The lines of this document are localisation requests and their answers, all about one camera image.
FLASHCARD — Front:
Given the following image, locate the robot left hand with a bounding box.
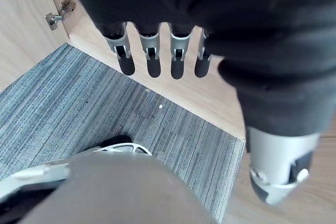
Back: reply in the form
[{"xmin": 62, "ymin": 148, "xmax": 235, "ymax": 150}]
[{"xmin": 60, "ymin": 0, "xmax": 336, "ymax": 206}]

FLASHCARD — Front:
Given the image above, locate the metal cabinet hinge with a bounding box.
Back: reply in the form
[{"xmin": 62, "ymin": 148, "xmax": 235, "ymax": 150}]
[{"xmin": 44, "ymin": 0, "xmax": 77, "ymax": 31}]

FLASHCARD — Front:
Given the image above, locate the wooden cabinet door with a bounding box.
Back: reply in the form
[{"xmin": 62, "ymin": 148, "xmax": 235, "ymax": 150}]
[{"xmin": 0, "ymin": 0, "xmax": 70, "ymax": 94}]

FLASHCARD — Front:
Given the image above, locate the dark robot foot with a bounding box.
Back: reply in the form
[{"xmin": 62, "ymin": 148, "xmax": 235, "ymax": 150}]
[{"xmin": 98, "ymin": 134, "xmax": 133, "ymax": 148}]

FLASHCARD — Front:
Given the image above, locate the silver robot leg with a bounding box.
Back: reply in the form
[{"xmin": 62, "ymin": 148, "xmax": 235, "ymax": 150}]
[{"xmin": 0, "ymin": 142, "xmax": 218, "ymax": 224}]

